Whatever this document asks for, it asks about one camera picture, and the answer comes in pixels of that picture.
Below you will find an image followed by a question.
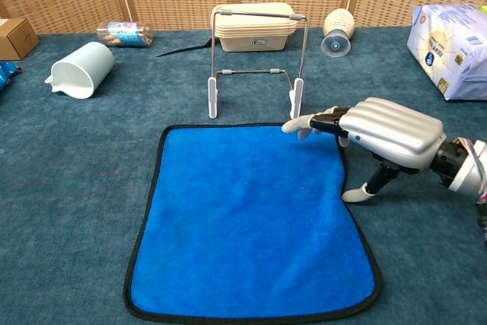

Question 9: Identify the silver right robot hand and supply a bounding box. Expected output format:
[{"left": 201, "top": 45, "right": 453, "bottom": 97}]
[{"left": 281, "top": 97, "right": 447, "bottom": 203}]

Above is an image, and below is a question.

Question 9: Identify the blue cloth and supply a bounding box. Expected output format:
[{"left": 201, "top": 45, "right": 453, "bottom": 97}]
[{"left": 123, "top": 123, "right": 384, "bottom": 322}]

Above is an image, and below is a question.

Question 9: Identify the white and blue wipes pack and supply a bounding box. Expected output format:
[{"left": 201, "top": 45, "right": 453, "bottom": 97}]
[{"left": 406, "top": 3, "right": 487, "bottom": 102}]

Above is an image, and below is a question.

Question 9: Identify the mayonnaise squeeze bottle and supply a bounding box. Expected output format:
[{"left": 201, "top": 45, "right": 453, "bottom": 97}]
[{"left": 320, "top": 8, "right": 356, "bottom": 59}]

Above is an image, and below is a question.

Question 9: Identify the beige plastic lunch box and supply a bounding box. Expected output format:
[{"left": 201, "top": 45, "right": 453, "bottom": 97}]
[{"left": 211, "top": 2, "right": 300, "bottom": 53}]

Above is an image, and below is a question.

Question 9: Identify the grey spoon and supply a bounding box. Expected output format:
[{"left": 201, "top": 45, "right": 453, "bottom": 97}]
[{"left": 155, "top": 37, "right": 214, "bottom": 58}]

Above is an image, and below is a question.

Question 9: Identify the clear jar with blue label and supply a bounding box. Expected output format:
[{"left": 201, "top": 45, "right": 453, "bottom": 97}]
[{"left": 96, "top": 21, "right": 154, "bottom": 48}]

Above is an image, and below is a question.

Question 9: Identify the pale blue plastic mug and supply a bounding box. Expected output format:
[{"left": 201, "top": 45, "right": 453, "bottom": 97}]
[{"left": 44, "top": 41, "right": 116, "bottom": 100}]

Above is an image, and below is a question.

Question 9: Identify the brown cardboard box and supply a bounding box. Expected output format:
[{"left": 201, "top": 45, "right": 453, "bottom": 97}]
[{"left": 0, "top": 18, "right": 40, "bottom": 62}]

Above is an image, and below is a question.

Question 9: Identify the blue snack bag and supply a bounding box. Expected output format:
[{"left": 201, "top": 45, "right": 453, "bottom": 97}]
[{"left": 0, "top": 61, "right": 23, "bottom": 104}]

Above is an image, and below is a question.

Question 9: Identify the small metal rack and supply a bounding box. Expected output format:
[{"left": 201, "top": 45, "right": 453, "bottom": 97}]
[{"left": 207, "top": 8, "right": 308, "bottom": 120}]

